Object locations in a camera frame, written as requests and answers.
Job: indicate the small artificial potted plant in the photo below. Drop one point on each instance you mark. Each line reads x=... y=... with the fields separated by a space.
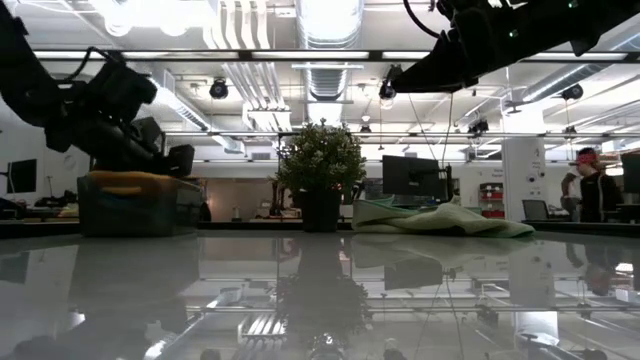
x=320 y=165

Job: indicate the grey plastic bin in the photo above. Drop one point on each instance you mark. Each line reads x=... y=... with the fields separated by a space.
x=140 y=215

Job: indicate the silver ceiling air duct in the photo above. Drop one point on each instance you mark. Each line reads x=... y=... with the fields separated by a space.
x=327 y=20

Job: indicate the white pillar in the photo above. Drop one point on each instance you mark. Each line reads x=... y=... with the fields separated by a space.
x=525 y=175

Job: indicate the black office chair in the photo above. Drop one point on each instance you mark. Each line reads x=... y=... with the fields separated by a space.
x=536 y=210

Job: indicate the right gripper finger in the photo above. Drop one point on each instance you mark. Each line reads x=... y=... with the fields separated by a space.
x=430 y=72

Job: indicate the black computer monitor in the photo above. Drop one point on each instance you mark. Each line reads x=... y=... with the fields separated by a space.
x=631 y=170
x=412 y=175

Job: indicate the orange microfiber towel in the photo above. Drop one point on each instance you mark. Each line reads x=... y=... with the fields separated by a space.
x=125 y=179

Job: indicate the green microfiber towel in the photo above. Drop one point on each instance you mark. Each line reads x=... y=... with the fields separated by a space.
x=440 y=220

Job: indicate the black wall screen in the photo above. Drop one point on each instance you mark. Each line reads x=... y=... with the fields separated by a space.
x=22 y=175

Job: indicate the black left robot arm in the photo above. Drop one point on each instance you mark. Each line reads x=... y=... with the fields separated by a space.
x=30 y=90

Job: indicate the person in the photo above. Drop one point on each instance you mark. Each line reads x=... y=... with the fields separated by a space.
x=597 y=192
x=570 y=190

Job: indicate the red parts shelf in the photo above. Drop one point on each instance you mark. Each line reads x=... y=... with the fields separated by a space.
x=491 y=200

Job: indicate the black overhead frame rail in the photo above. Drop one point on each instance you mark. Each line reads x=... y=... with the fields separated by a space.
x=250 y=55

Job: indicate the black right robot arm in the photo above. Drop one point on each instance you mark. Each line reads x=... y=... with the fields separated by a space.
x=575 y=20

